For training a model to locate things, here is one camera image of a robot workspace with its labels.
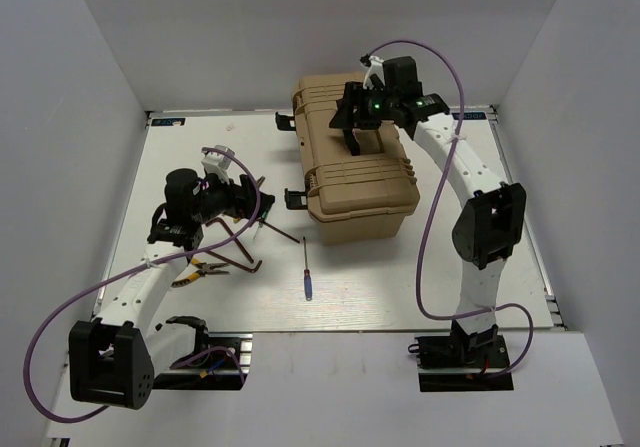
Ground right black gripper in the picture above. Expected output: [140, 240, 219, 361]
[329, 81, 399, 130]

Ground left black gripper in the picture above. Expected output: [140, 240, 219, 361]
[192, 169, 274, 223]

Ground green black precision screwdriver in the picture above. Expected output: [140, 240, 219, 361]
[252, 209, 270, 242]

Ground long brown hex key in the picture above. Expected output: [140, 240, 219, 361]
[265, 221, 301, 244]

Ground tan plastic toolbox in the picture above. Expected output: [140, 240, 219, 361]
[292, 72, 420, 246]

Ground blue red handled screwdriver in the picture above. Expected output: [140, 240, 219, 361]
[302, 238, 313, 301]

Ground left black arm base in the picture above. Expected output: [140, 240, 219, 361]
[144, 316, 253, 391]

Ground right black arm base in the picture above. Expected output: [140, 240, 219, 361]
[407, 335, 514, 393]

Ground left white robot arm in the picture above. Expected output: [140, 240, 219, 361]
[69, 168, 275, 409]

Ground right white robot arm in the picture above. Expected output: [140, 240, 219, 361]
[329, 55, 526, 366]

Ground black toolbox latch near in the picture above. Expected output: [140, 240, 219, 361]
[284, 188, 308, 211]

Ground black toolbox latch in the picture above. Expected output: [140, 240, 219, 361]
[284, 188, 308, 211]
[275, 112, 296, 132]

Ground black toolbox latch far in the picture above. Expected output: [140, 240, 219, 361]
[275, 112, 296, 132]

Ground large brown hex key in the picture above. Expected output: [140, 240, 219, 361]
[203, 217, 262, 274]

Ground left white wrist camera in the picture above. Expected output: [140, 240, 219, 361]
[201, 145, 235, 184]

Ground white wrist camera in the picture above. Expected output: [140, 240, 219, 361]
[201, 145, 235, 184]
[360, 54, 385, 90]

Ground yellow handled needle-nose pliers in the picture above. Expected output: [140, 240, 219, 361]
[171, 259, 229, 288]

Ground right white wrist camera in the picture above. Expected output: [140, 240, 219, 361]
[360, 54, 385, 90]

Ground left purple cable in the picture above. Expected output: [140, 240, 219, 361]
[23, 146, 261, 424]

